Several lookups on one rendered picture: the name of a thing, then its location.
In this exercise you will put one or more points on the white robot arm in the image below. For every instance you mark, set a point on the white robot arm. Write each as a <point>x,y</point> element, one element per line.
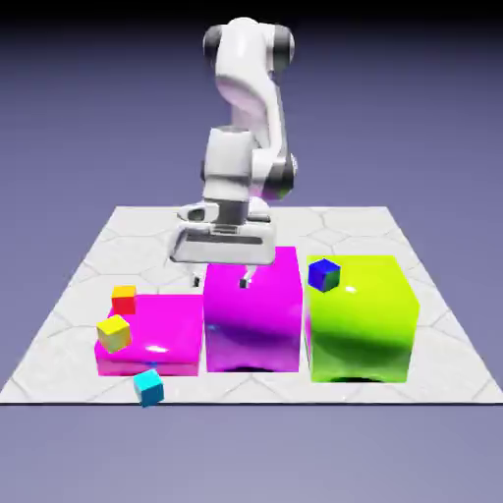
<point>243,98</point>

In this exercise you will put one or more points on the large lime green box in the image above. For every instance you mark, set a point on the large lime green box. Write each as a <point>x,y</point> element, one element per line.
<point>361,318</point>

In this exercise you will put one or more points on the small blue cube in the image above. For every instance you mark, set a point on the small blue cube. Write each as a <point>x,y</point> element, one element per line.
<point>324,275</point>

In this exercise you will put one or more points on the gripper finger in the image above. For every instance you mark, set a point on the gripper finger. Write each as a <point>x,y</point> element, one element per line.
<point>195,279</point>
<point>245,279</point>

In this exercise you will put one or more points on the small yellow cube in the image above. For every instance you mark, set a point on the small yellow cube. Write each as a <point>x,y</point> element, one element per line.
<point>114,333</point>

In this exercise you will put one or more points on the large tall magenta box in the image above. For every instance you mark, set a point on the large tall magenta box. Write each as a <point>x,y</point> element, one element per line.
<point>253,314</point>

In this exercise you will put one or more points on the large flat magenta box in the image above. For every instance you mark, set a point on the large flat magenta box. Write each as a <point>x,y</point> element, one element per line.
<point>161,334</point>

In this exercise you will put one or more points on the small red cube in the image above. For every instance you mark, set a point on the small red cube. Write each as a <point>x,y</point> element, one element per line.
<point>124,300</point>

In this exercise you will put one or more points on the small cyan cube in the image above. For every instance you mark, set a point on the small cyan cube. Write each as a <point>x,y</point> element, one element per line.
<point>148,388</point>

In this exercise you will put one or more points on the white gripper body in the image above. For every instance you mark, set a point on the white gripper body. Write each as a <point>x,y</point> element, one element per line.
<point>224,247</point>

